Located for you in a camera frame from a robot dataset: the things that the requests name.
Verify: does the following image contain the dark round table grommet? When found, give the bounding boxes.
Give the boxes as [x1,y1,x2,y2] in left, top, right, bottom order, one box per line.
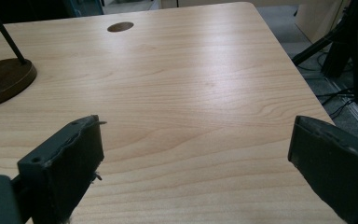
[106,21,135,33]

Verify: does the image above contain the brown cup holder black rods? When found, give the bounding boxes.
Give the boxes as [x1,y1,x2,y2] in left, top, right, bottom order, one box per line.
[0,0,38,111]

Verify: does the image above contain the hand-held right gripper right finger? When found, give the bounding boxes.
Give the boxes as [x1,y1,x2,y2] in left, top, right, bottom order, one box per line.
[287,115,358,224]

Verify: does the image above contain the dark cabinet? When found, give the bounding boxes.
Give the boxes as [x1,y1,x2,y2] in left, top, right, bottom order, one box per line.
[0,0,104,26]

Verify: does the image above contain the beige wooden furniture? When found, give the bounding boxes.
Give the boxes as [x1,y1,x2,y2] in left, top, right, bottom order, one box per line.
[295,0,351,44]

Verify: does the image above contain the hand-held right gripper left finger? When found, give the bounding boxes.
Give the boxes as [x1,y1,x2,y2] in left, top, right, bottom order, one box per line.
[17,114,105,224]

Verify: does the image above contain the black floor cable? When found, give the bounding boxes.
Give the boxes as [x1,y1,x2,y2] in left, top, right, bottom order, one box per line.
[318,88,355,119]

